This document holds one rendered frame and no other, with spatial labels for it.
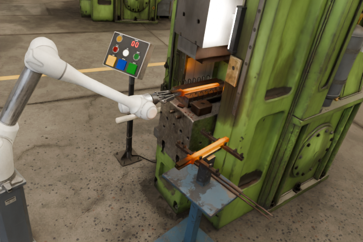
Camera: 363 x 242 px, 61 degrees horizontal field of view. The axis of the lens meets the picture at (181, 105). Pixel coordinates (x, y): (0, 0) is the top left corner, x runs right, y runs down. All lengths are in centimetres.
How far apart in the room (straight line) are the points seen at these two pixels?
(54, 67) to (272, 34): 113
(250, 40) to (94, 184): 177
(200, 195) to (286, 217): 119
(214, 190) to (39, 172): 166
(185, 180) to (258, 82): 72
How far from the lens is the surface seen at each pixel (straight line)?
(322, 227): 296
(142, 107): 173
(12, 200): 210
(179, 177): 191
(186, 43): 200
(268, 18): 171
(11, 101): 197
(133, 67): 235
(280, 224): 280
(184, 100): 211
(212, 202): 182
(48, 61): 167
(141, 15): 698
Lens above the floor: 200
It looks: 31 degrees down
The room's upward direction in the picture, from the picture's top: 8 degrees clockwise
